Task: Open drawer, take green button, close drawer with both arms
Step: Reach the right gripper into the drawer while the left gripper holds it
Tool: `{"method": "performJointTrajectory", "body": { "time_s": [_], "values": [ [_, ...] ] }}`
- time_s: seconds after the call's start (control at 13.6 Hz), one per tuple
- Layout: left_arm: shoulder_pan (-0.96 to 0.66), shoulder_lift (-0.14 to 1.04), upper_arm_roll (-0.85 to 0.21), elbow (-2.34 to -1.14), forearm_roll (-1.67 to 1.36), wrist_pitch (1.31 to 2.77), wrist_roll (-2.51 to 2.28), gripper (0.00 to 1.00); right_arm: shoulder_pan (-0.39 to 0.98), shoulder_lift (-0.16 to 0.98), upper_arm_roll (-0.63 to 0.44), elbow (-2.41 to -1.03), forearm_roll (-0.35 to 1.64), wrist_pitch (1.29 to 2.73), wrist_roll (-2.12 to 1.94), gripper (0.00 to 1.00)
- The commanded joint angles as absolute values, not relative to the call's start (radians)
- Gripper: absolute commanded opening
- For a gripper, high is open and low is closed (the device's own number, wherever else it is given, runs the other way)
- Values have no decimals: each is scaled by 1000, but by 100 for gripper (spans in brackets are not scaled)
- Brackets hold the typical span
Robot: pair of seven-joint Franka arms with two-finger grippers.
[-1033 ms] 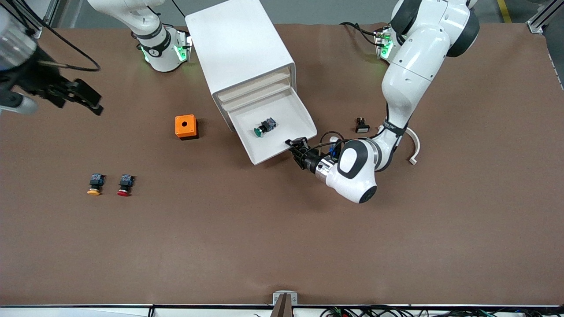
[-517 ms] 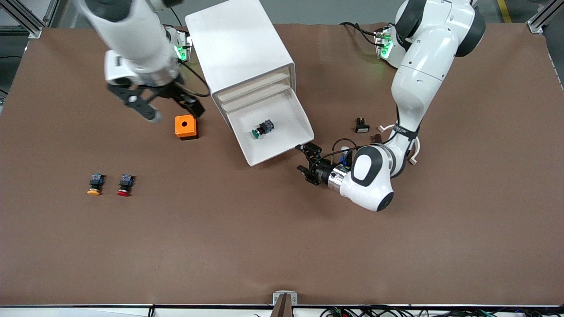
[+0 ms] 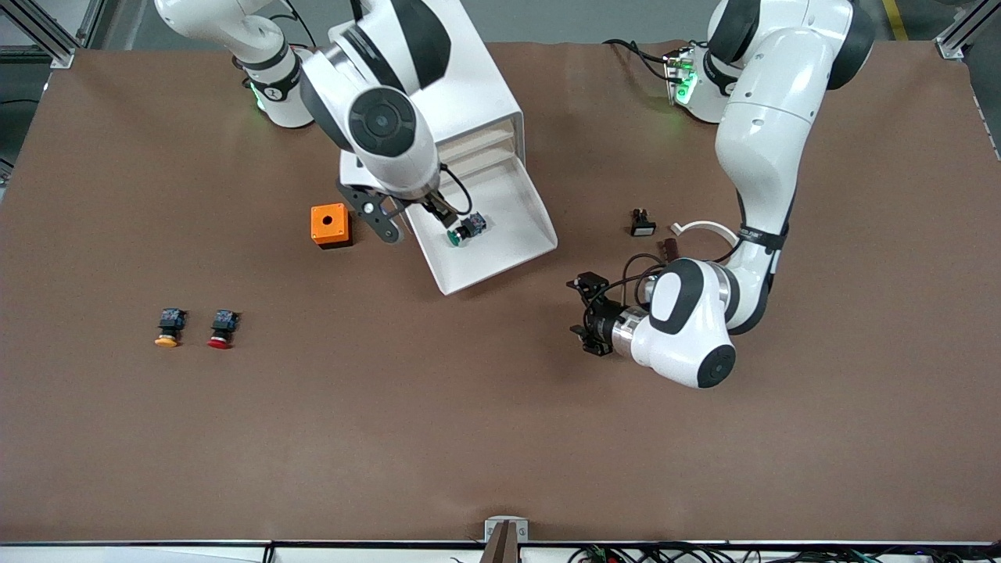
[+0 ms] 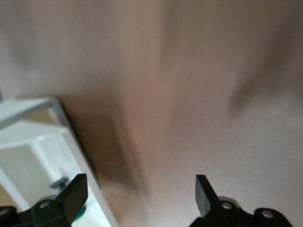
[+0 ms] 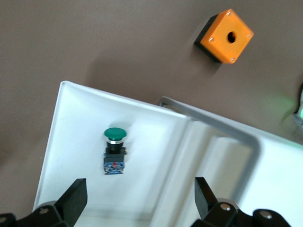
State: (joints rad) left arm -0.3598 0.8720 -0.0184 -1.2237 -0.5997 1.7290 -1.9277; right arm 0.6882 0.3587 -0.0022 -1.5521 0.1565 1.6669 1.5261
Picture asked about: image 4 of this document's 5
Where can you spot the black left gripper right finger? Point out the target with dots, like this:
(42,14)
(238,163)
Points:
(206,201)

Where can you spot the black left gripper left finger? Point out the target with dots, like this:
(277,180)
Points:
(71,201)

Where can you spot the white drawer cabinet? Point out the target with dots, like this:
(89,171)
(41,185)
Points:
(28,111)

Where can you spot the green mushroom push button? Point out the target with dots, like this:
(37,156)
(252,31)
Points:
(81,211)

